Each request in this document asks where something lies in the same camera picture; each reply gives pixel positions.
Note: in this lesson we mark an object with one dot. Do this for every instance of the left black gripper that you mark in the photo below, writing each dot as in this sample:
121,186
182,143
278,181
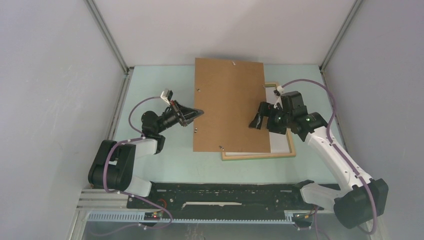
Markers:
186,115

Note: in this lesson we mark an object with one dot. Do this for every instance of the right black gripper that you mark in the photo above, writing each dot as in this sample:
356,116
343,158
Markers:
266,110

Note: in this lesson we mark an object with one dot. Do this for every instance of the blue sea photo print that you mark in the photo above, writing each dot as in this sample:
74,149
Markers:
278,142

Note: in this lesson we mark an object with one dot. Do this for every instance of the brown cardboard backing board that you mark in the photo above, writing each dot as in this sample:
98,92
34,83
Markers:
229,92

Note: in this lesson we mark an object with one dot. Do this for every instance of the wooden picture frame green edge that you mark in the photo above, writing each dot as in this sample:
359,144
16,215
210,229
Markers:
258,155

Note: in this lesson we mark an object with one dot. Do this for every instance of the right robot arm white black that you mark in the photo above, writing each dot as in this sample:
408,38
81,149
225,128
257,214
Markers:
360,198

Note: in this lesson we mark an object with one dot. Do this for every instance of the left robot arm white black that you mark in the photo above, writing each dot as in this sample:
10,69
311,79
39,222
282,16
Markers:
113,165

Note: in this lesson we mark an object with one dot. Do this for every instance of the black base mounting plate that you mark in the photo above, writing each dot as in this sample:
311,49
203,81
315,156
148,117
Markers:
223,202

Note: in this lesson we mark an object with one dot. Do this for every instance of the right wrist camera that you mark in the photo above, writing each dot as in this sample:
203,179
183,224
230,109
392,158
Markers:
279,90

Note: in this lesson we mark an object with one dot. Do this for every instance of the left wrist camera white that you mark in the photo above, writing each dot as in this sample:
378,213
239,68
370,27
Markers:
166,96

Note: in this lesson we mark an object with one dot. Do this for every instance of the left aluminium corner post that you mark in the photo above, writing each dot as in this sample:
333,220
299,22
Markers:
106,33

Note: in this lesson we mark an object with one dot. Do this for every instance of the aluminium corner post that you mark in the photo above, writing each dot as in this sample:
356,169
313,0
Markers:
355,8
106,33

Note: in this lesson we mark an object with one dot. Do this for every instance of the aluminium rail base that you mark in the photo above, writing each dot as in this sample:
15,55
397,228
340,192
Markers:
103,207

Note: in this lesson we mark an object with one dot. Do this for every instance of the right aluminium corner post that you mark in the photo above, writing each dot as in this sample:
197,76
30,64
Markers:
355,8

